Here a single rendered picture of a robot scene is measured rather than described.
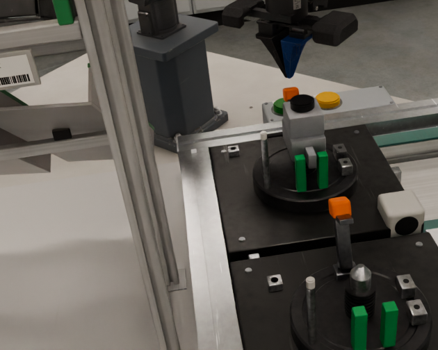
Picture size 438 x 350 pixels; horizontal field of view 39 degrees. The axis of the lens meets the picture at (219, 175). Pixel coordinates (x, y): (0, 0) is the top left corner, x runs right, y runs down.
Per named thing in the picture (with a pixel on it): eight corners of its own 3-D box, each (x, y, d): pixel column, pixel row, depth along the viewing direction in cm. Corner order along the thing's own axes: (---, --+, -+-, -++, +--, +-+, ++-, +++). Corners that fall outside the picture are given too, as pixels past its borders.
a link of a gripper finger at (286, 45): (299, 44, 83) (321, 28, 86) (275, 39, 85) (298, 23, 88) (300, 91, 87) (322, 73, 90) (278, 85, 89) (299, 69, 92)
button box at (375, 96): (263, 132, 109) (261, 101, 106) (382, 114, 110) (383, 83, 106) (270, 153, 104) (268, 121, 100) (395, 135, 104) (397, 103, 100)
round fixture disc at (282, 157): (246, 160, 90) (245, 148, 89) (341, 145, 91) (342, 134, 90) (262, 220, 79) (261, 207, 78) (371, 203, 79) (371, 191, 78)
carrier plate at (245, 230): (211, 157, 96) (208, 146, 94) (365, 135, 96) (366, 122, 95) (229, 264, 76) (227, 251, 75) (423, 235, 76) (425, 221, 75)
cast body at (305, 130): (282, 136, 84) (279, 90, 80) (314, 131, 84) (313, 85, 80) (295, 171, 77) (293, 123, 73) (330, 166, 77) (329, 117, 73)
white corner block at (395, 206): (375, 218, 80) (376, 192, 78) (410, 212, 80) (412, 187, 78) (387, 242, 76) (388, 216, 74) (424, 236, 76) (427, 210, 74)
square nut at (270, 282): (266, 282, 70) (265, 276, 70) (280, 280, 70) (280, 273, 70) (269, 292, 69) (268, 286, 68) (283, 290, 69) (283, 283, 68)
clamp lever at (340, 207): (334, 265, 67) (327, 198, 66) (352, 262, 68) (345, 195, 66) (342, 278, 64) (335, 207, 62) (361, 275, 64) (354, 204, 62)
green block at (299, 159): (295, 187, 81) (294, 155, 78) (304, 185, 81) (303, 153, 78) (297, 192, 80) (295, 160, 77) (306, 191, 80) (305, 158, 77)
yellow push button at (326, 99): (313, 103, 105) (312, 92, 104) (336, 99, 105) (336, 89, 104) (318, 114, 102) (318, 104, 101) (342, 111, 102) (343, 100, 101)
